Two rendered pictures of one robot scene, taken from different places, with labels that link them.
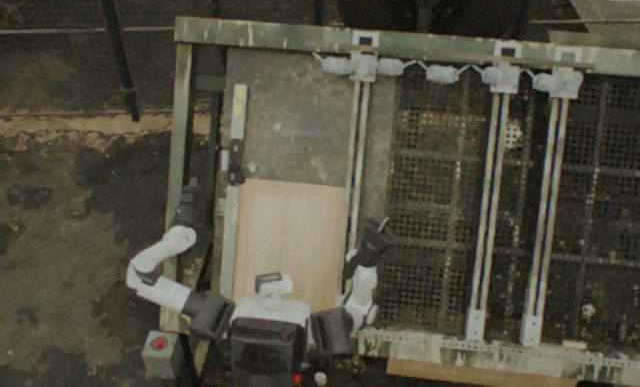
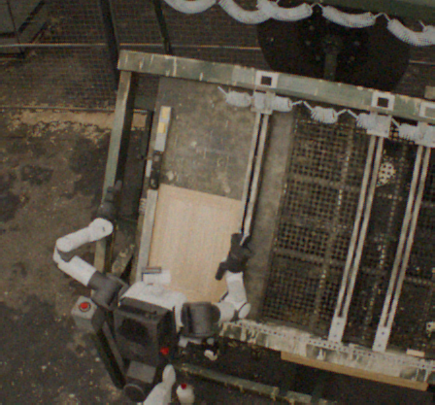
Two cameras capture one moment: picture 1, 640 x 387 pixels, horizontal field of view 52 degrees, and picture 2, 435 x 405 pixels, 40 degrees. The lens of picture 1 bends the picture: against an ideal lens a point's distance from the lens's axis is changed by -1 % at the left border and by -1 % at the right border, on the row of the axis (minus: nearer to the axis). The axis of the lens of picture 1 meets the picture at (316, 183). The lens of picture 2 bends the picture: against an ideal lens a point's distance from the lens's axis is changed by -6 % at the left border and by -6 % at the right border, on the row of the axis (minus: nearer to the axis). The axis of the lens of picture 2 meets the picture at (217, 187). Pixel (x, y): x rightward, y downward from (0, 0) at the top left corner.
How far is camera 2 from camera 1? 0.66 m
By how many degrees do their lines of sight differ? 12
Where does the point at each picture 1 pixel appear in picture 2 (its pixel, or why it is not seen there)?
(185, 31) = (126, 61)
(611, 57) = not seen: outside the picture
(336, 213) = (234, 222)
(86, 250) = (68, 223)
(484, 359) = (341, 357)
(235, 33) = (163, 65)
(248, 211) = (163, 212)
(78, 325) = (53, 282)
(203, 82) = (140, 101)
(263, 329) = (140, 309)
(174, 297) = (82, 274)
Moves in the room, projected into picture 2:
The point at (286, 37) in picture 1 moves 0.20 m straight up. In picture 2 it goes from (203, 71) to (199, 36)
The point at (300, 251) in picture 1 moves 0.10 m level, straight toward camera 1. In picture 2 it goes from (202, 251) to (198, 266)
